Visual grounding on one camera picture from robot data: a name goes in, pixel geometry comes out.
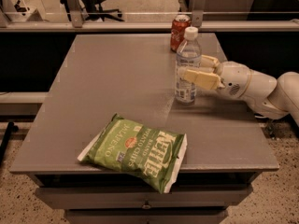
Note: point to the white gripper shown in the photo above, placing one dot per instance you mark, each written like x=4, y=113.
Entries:
x=234, y=77

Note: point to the clear plastic water bottle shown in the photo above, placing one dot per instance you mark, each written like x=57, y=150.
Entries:
x=189, y=54

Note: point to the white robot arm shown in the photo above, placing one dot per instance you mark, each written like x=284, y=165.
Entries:
x=270, y=97

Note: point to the red soda can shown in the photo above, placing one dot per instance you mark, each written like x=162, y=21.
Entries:
x=179, y=24

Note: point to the green kettle chips bag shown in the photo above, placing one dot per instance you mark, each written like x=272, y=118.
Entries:
x=130, y=147

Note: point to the grey cabinet drawer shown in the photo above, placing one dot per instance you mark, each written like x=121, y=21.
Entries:
x=141, y=197

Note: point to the black office chair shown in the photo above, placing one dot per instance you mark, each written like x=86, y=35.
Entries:
x=98, y=0

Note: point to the grey metal railing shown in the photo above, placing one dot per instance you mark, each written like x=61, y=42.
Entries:
x=152, y=15

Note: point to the black pole on floor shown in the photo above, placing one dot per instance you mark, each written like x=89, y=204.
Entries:
x=10, y=129

